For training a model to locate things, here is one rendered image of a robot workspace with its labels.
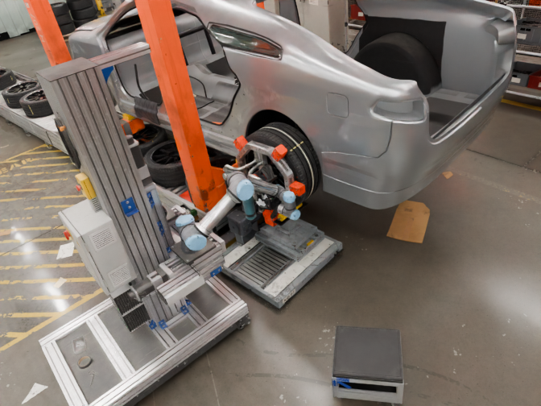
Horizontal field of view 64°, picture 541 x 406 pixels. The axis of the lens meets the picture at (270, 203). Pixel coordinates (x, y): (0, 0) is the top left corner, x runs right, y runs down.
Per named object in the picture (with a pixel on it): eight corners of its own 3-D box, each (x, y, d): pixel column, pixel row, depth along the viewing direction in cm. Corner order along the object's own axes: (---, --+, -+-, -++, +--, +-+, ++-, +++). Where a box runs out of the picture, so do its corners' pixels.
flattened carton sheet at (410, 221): (431, 207, 411) (431, 204, 409) (421, 244, 372) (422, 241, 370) (399, 202, 423) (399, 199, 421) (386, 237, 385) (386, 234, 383)
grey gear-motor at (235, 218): (277, 226, 404) (272, 196, 384) (245, 252, 382) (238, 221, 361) (263, 220, 415) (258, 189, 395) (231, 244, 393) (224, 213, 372)
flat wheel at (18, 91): (11, 112, 692) (4, 98, 678) (4, 101, 737) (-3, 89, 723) (53, 98, 720) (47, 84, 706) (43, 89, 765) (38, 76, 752)
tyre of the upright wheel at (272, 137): (252, 157, 383) (305, 209, 368) (233, 169, 370) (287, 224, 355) (271, 104, 329) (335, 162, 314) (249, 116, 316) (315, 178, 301)
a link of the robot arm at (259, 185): (217, 179, 274) (276, 196, 304) (225, 187, 265) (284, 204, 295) (225, 163, 271) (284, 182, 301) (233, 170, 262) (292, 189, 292)
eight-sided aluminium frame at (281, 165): (298, 214, 334) (291, 152, 302) (292, 218, 330) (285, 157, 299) (249, 192, 367) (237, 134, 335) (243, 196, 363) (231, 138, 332)
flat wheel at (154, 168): (137, 184, 461) (130, 166, 447) (169, 153, 509) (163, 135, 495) (192, 191, 438) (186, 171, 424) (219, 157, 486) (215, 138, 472)
